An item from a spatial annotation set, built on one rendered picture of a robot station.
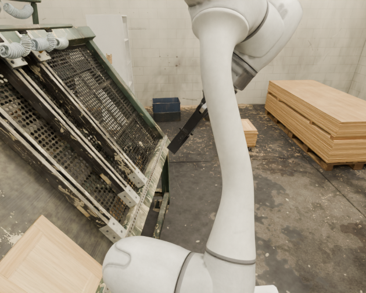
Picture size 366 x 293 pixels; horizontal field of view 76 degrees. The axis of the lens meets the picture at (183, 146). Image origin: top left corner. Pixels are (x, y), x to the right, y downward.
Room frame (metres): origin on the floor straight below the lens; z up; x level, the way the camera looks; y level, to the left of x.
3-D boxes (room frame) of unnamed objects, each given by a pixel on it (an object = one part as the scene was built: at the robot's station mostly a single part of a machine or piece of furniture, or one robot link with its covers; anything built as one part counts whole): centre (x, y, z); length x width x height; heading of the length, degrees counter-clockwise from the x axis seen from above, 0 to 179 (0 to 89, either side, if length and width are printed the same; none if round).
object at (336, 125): (4.12, -2.53, 0.39); 2.46 x 1.05 x 0.78; 4
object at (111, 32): (4.67, 1.32, 1.03); 0.61 x 0.58 x 2.05; 4
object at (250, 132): (3.72, -0.94, 0.20); 0.61 x 0.53 x 0.40; 4
